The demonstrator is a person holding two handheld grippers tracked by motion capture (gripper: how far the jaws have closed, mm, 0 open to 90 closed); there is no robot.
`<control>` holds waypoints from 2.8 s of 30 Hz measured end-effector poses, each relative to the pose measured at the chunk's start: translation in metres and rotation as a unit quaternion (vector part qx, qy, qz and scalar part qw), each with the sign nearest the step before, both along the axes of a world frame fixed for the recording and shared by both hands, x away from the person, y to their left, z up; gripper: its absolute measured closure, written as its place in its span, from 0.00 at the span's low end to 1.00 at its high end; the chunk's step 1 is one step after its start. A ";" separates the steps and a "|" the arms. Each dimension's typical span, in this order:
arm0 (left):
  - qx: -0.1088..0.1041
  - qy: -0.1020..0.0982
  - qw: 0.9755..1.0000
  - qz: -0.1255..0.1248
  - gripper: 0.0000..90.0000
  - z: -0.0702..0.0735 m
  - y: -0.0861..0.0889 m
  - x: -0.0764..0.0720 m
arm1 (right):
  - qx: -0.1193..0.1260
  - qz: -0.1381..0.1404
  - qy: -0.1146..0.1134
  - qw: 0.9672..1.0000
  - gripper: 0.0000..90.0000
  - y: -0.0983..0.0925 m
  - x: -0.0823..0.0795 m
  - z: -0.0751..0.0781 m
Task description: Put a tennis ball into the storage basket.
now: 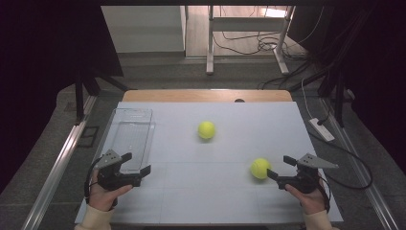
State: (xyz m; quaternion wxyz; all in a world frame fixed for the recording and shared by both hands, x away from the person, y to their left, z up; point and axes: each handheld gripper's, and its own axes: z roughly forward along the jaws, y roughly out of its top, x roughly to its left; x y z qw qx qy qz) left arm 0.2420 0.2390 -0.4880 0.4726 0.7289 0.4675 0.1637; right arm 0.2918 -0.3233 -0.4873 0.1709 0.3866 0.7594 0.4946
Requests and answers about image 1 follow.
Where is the white desk frame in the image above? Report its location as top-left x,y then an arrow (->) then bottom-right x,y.
205,5 -> 296,76

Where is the tangle of floor cables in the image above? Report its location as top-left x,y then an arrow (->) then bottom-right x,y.
213,6 -> 309,60

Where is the black power cable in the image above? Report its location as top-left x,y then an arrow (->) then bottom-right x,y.
309,108 -> 373,191

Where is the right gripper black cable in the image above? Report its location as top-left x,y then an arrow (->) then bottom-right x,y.
317,175 -> 331,214

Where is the yellow tennis ball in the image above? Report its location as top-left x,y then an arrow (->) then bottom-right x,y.
197,120 -> 216,140
250,157 -> 272,180

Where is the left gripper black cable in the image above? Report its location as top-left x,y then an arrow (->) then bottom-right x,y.
83,156 -> 103,205

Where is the person's right hand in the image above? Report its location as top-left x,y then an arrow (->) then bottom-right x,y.
284,178 -> 327,216

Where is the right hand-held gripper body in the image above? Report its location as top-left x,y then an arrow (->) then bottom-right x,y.
277,152 -> 340,195

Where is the white power strip cable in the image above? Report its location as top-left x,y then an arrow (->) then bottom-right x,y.
301,78 -> 316,120

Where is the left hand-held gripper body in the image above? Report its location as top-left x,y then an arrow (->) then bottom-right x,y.
94,149 -> 143,193

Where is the aluminium floor rail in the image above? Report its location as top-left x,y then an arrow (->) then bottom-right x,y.
320,98 -> 400,230
20,95 -> 99,230

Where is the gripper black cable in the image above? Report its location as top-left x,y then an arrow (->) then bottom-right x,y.
83,156 -> 103,205
317,175 -> 331,214

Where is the person's left hand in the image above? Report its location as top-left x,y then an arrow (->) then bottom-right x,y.
88,169 -> 133,213

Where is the dark floor plate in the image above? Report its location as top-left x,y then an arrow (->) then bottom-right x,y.
77,126 -> 100,149

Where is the dark curtain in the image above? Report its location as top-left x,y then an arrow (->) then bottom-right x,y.
0,0 -> 124,195
286,0 -> 406,176

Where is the white power strip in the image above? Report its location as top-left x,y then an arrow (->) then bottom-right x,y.
308,117 -> 336,143

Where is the clear plastic container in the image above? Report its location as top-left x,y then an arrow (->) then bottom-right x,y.
106,107 -> 156,175

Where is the wooden table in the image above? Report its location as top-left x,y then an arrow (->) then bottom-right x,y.
122,89 -> 294,104

